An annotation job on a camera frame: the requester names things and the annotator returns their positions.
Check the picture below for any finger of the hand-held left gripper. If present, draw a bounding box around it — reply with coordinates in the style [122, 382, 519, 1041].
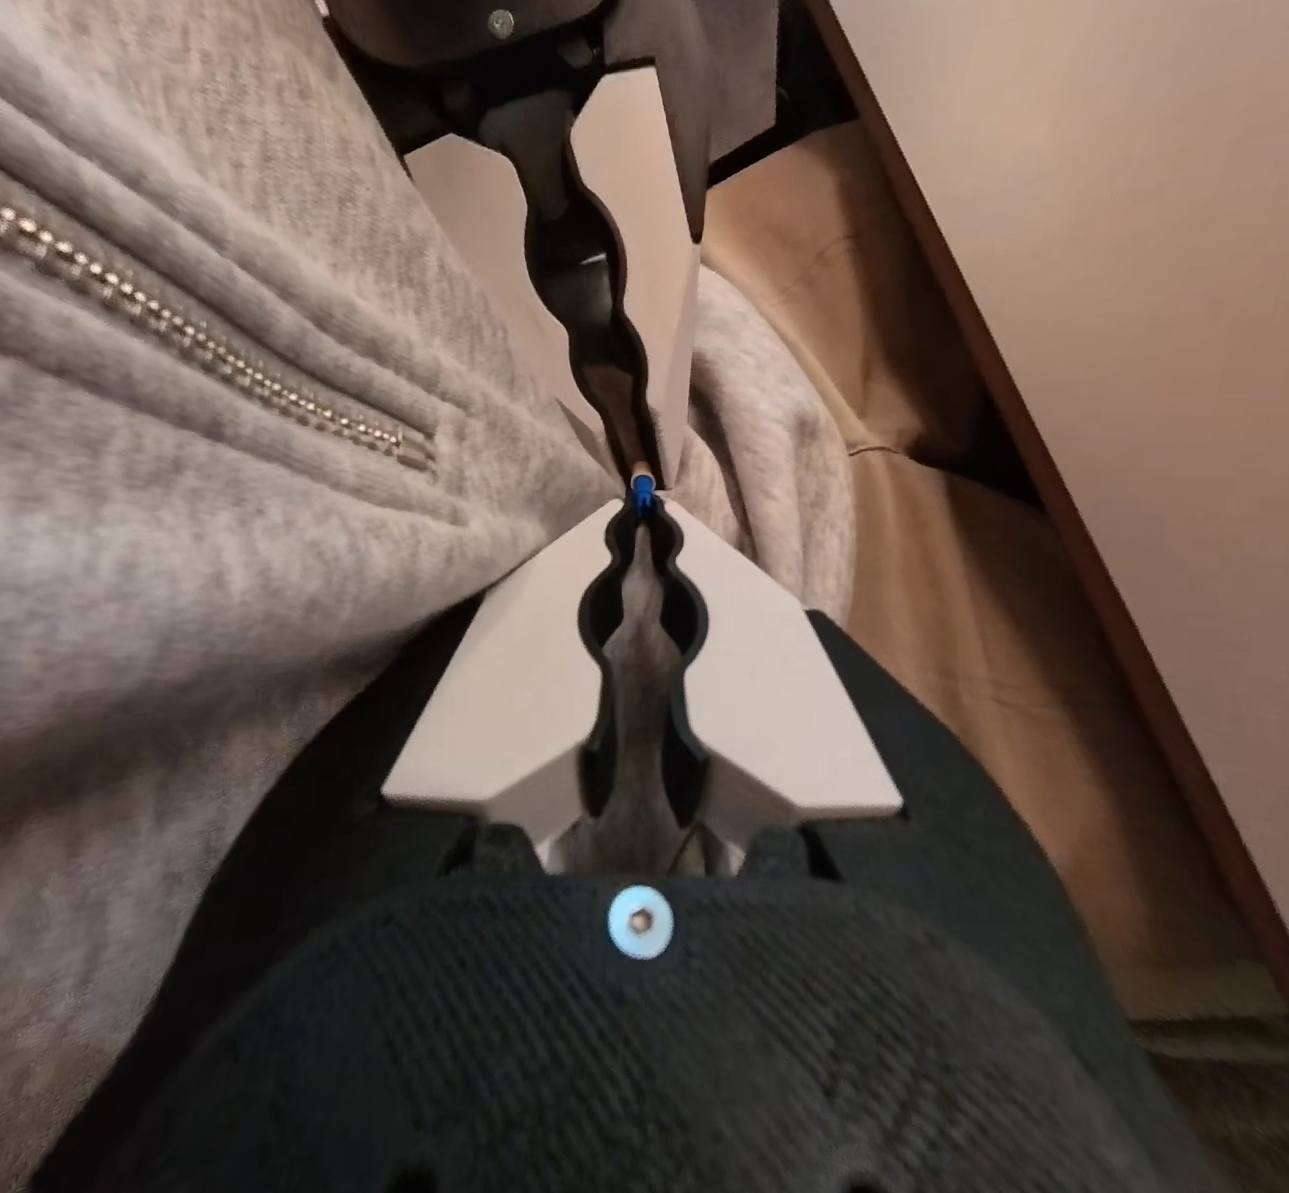
[402, 133, 637, 491]
[563, 67, 707, 489]

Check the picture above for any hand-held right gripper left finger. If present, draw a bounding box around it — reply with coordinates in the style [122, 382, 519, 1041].
[380, 497, 633, 874]

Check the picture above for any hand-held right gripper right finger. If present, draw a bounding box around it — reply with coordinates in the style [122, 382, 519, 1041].
[647, 497, 904, 876]

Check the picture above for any wooden table edge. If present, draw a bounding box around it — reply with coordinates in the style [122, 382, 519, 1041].
[759, 0, 1289, 988]

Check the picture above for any person in grey zip hoodie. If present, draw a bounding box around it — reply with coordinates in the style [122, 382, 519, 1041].
[0, 0, 858, 1193]

